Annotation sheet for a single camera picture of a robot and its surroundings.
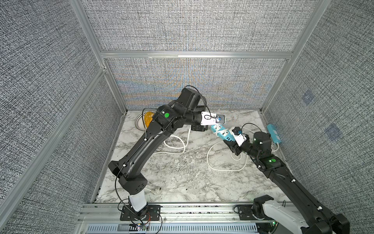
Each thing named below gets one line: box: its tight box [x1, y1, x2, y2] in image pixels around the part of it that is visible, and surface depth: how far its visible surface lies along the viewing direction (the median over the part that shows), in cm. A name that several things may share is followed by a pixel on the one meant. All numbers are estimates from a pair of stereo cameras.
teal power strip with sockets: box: [210, 124, 236, 142], surface depth 78 cm
